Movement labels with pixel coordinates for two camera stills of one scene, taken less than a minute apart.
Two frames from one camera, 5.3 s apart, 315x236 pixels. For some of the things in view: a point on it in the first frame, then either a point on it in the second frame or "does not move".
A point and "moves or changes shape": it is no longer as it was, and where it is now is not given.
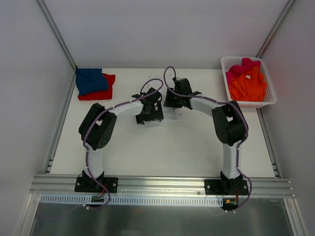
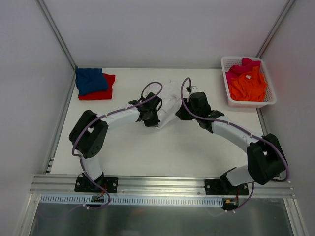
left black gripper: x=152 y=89 → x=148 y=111
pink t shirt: x=247 y=65 does not move
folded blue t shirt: x=90 y=80 does not move
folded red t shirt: x=101 y=95 does not move
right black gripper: x=173 y=103 → x=183 y=112
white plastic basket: x=270 y=98 does not move
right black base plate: x=230 y=187 does not move
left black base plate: x=90 y=184 does not move
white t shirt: x=171 y=114 moves or changes shape
